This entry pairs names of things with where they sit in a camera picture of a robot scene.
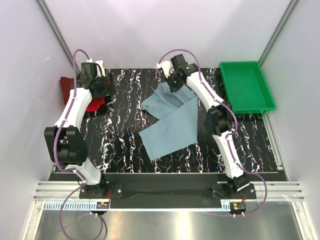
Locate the bright red folded t shirt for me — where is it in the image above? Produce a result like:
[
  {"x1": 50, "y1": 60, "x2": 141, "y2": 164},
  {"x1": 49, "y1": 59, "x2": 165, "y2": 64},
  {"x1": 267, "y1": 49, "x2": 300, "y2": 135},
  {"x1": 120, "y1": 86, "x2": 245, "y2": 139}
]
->
[{"x1": 85, "y1": 96, "x2": 105, "y2": 113}]

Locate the green plastic bin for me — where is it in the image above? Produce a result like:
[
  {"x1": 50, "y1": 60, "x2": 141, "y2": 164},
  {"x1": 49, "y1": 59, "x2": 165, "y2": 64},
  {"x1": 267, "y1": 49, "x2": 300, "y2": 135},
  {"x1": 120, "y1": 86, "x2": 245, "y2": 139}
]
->
[{"x1": 220, "y1": 61, "x2": 276, "y2": 114}]

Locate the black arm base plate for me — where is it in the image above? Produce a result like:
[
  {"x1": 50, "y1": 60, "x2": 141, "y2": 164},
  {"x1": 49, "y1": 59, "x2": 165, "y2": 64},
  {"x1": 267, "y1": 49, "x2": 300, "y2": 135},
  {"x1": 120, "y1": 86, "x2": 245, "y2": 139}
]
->
[{"x1": 79, "y1": 181, "x2": 256, "y2": 200}]

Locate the aluminium front rail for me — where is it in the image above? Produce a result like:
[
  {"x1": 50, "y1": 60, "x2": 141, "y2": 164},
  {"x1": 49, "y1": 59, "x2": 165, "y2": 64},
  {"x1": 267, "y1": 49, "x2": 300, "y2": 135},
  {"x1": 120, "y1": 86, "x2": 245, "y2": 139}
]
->
[{"x1": 33, "y1": 181, "x2": 304, "y2": 202}]

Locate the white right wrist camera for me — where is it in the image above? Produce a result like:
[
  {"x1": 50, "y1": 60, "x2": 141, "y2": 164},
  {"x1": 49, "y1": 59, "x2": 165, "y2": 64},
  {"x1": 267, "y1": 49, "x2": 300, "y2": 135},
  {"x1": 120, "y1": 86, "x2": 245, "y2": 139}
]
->
[{"x1": 156, "y1": 60, "x2": 175, "y2": 78}]

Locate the light blue t shirt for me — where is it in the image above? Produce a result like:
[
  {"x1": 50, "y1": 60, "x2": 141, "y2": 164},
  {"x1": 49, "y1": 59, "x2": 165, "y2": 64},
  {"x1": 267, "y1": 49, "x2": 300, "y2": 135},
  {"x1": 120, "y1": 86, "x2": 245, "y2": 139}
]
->
[{"x1": 139, "y1": 82, "x2": 199, "y2": 161}]

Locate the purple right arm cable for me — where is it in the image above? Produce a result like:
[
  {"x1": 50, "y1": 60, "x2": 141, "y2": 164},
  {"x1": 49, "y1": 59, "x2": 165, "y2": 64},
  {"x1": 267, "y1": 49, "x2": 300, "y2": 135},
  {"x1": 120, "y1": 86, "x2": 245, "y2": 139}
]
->
[{"x1": 159, "y1": 48, "x2": 270, "y2": 217}]

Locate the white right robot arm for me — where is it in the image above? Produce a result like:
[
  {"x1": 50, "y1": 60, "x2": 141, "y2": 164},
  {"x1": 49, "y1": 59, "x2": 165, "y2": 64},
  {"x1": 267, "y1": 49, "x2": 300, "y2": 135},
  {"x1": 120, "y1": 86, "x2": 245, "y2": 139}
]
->
[{"x1": 157, "y1": 54, "x2": 250, "y2": 199}]

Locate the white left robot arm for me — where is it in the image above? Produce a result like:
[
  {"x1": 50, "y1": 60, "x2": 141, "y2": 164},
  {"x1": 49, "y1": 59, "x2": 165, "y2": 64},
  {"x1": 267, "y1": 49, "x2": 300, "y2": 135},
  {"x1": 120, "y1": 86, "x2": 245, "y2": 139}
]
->
[{"x1": 44, "y1": 59, "x2": 114, "y2": 198}]

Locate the dark red folded t shirt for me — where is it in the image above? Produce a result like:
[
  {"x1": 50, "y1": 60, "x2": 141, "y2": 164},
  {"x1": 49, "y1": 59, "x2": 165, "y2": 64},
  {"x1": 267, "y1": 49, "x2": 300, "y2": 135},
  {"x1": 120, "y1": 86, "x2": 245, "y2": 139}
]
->
[{"x1": 59, "y1": 77, "x2": 74, "y2": 105}]

